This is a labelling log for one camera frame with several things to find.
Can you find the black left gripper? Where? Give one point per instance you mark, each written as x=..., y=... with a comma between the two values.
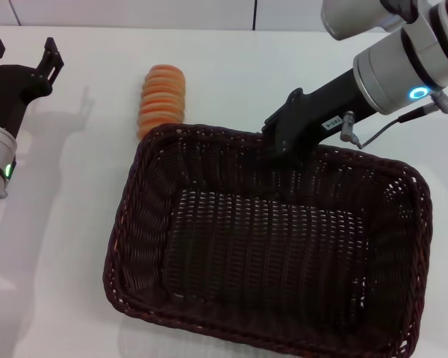
x=11, y=89

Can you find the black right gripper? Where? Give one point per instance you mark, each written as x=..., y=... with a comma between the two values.
x=328, y=108

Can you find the black woven rectangular basket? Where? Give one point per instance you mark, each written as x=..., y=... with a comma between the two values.
x=265, y=242

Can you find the orange striped bread loaf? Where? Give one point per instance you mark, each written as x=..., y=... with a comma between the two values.
x=164, y=97

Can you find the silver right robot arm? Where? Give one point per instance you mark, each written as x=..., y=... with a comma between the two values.
x=395, y=63

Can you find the dark vertical wall strip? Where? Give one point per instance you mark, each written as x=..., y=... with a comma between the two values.
x=254, y=15

